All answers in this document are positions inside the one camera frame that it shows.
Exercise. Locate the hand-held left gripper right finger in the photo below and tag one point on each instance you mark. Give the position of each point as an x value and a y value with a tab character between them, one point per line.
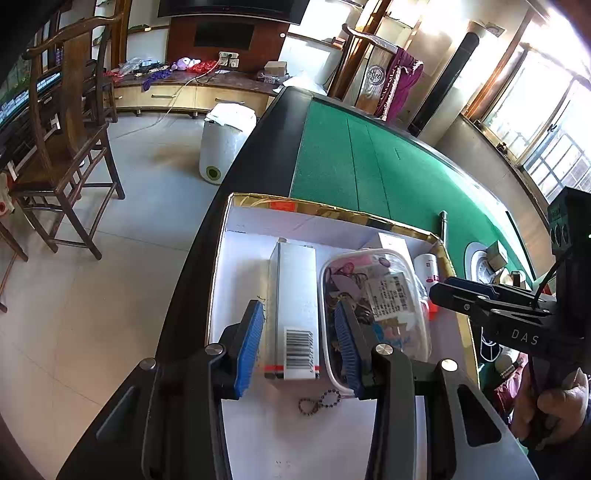
346	355

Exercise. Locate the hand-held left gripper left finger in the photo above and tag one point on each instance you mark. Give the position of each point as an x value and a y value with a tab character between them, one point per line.
249	350

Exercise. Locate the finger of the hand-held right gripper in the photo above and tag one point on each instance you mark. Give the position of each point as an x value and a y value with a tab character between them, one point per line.
461	302
471	284

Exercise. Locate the cream soap bar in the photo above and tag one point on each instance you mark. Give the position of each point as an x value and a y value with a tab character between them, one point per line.
512	279

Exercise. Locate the long silver barcode box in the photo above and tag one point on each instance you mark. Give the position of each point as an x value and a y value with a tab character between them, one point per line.
295	286

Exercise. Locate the person's right hand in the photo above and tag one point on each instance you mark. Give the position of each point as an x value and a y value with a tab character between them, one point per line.
563	397

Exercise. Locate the round table control panel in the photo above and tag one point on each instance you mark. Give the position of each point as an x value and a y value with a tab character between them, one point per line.
478	272

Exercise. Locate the white pill bottle red label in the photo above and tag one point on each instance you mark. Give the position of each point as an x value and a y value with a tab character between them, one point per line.
427	270

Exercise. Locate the clear pouch of trinkets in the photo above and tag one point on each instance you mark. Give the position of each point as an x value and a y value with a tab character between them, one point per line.
392	295

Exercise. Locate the white flat box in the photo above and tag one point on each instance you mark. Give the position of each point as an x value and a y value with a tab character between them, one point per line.
392	242

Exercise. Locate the window with metal grille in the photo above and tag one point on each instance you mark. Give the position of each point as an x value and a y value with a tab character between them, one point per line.
554	138

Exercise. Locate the black tall column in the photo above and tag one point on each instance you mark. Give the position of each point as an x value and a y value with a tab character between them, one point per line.
445	83

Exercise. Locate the white trash bin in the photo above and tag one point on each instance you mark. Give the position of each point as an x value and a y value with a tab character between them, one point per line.
226	147

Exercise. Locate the purple fringed cloth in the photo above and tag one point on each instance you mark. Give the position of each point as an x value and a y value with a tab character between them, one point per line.
401	78

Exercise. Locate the wooden chair round emblem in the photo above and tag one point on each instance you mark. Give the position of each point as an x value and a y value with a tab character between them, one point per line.
376	74

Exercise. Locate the low wooden television stand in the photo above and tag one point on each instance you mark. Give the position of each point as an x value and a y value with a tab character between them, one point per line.
184	94

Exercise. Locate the dark wooden chair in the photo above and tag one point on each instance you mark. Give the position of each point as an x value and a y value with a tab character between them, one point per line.
51	166

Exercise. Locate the small cardboard box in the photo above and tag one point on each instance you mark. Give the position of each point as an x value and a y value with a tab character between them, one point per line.
277	69

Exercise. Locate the white power strip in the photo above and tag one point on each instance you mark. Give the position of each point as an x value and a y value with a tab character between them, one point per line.
229	60

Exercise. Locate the purple plush toy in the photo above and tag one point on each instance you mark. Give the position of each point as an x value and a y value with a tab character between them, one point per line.
184	63

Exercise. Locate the black flat television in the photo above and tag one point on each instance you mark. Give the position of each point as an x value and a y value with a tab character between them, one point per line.
231	9

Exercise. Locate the brown television wall panel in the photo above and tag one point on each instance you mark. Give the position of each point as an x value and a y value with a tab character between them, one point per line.
180	41

